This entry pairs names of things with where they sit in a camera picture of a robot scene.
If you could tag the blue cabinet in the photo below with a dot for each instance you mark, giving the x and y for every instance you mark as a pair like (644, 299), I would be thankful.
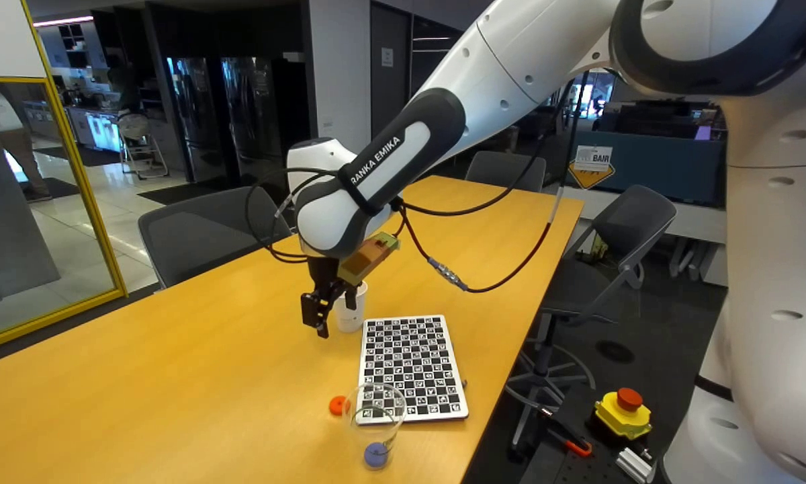
(660, 171)

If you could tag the white orange sign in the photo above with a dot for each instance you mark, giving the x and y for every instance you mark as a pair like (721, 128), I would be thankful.
(592, 177)

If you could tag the checkered calibration board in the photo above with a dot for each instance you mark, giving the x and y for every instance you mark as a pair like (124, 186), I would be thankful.
(412, 368)

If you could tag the grey office chair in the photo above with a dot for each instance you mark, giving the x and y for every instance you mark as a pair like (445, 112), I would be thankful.
(197, 237)
(506, 171)
(635, 224)

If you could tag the yellow framed glass partition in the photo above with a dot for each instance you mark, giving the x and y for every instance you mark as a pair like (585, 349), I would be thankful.
(87, 178)

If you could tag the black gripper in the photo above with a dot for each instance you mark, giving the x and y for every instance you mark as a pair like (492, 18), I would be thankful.
(330, 280)

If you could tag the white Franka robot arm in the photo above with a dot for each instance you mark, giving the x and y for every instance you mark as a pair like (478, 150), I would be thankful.
(513, 62)

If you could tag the yellow red emergency stop button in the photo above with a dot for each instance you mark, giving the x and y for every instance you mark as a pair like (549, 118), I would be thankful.
(623, 421)

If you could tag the blue disc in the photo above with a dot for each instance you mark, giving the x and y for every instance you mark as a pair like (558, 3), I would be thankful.
(378, 455)

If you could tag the orange disc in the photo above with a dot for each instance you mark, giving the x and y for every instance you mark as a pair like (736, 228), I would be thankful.
(338, 405)

